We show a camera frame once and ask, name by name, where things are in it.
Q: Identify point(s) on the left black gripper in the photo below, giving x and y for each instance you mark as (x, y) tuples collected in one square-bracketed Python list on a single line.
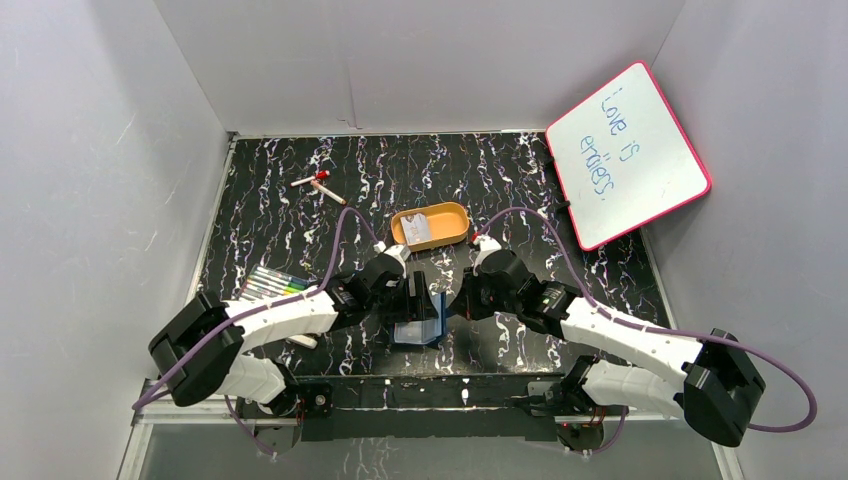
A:
[(411, 296)]

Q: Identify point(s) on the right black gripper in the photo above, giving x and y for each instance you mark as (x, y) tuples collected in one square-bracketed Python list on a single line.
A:
[(465, 303)]

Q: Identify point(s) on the navy blue card holder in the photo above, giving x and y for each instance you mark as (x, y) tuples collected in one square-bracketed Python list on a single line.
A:
[(424, 333)]

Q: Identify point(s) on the orange oval tray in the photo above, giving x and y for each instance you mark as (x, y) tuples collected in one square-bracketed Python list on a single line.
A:
[(449, 224)]

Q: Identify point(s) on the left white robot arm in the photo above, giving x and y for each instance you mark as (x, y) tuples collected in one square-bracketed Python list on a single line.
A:
[(205, 349)]

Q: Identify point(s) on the grey credit card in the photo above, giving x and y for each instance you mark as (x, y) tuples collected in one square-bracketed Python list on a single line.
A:
[(415, 228)]

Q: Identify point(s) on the white whiteboard eraser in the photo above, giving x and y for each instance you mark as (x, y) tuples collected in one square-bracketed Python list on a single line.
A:
[(304, 341)]

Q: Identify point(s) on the colourful marker pen set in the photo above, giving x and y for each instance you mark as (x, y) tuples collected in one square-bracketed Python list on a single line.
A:
[(264, 283)]

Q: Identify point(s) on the white marker pen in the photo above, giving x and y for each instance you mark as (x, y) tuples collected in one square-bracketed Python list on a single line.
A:
[(327, 192)]

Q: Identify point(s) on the red capped marker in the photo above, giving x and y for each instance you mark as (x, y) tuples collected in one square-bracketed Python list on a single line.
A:
[(320, 175)]

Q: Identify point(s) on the pink framed whiteboard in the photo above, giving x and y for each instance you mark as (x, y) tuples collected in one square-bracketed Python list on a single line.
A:
[(623, 158)]

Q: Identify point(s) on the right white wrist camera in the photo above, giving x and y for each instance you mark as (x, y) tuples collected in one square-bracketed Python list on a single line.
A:
[(486, 246)]

